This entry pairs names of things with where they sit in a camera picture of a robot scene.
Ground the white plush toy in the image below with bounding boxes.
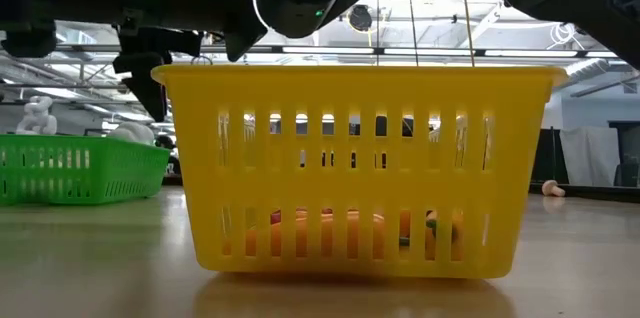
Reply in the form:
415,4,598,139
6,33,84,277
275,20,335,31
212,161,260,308
106,120,156,147

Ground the red chili pepper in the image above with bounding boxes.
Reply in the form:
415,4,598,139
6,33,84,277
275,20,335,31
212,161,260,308
268,206,335,225

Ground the orange pepper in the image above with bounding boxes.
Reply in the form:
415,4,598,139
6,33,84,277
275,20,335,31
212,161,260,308
397,209,464,263
222,209,389,260

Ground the green plastic basket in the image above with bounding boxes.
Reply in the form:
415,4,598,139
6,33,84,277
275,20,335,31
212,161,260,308
0,133,172,207

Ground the white knobbly figure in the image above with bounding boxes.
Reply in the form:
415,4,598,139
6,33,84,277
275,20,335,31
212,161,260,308
14,95,59,136

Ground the yellow plastic basket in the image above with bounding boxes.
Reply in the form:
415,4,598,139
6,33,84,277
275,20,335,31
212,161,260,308
151,64,569,280

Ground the ceiling light strip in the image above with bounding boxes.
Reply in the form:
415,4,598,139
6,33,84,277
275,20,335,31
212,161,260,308
199,45,619,60

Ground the black standing panel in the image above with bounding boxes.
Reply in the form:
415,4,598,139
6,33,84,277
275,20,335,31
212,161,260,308
530,126,564,187

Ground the red cap mushroom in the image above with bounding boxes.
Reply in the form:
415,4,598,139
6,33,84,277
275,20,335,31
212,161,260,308
541,179,567,199

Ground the white hanging cloth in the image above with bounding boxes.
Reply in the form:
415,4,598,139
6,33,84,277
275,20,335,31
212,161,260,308
558,125,622,188

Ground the dark monitor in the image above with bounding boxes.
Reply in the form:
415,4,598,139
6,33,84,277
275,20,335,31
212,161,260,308
607,120,640,189

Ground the ceiling cable reel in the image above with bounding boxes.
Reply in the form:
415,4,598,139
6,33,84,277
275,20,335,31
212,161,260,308
347,3,375,34

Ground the black aluminium table frame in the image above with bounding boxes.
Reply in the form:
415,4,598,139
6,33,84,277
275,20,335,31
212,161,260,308
528,183,640,205

